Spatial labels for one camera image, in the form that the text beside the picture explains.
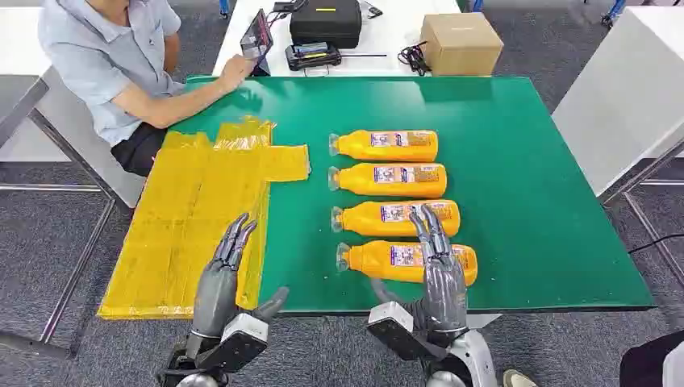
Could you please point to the person's right hand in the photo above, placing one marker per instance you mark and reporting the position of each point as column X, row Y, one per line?
column 236, row 72

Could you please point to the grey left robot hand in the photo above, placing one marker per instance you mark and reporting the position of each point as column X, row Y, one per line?
column 213, row 299

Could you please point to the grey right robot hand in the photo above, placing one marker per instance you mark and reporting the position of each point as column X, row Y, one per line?
column 443, row 299

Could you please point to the orange drink bottle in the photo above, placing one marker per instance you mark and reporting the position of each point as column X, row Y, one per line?
column 374, row 221
column 395, row 181
column 390, row 147
column 379, row 264

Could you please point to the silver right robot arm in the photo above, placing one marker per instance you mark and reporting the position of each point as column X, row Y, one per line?
column 478, row 358

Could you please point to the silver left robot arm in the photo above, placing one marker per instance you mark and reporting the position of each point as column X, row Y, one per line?
column 195, row 381

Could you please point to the dark tablet on stand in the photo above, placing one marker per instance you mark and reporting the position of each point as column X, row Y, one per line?
column 257, row 36

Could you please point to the black handheld controller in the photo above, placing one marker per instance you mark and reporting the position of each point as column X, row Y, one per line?
column 312, row 56

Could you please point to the yellow plastic sheet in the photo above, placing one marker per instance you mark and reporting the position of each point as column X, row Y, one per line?
column 187, row 224

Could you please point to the black carrying case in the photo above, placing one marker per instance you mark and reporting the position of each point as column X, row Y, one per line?
column 326, row 24

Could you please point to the beige shoe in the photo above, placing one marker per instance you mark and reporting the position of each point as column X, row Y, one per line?
column 518, row 379

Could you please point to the person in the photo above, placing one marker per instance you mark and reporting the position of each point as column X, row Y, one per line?
column 646, row 363
column 96, row 59

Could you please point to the green table mat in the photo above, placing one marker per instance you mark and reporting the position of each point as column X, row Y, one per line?
column 534, row 187

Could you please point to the brown cardboard box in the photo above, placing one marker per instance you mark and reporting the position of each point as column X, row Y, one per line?
column 459, row 45

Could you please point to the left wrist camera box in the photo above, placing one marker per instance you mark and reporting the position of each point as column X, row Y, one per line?
column 243, row 334

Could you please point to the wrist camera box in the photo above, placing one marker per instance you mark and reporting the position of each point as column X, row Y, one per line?
column 243, row 334
column 393, row 327

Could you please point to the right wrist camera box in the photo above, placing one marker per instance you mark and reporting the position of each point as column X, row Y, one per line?
column 393, row 327

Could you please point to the white table with metal frame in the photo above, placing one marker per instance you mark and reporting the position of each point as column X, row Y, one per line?
column 614, row 107
column 80, row 144

